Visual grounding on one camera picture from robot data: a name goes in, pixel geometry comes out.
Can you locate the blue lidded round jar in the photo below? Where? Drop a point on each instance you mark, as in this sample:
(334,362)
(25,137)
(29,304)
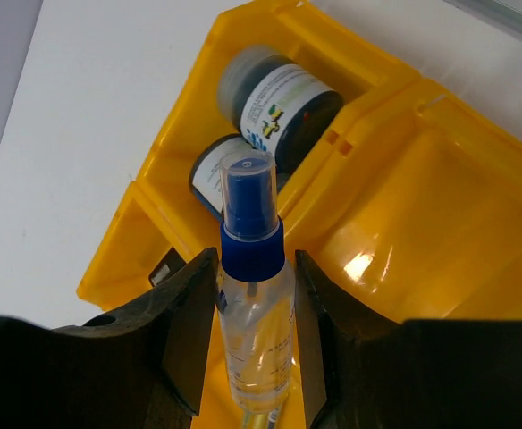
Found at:
(275,104)

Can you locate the clear blue spray bottle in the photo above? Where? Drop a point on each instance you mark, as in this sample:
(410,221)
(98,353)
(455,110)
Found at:
(255,284)

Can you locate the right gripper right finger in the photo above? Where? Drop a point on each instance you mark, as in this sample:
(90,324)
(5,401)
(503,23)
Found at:
(353,361)

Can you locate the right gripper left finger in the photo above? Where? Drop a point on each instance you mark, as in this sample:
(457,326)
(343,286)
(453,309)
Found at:
(142,365)

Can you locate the yellow divided storage tray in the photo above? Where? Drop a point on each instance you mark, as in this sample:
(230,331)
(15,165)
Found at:
(410,201)

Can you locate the yellow gel pen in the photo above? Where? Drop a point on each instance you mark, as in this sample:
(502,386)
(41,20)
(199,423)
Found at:
(261,421)

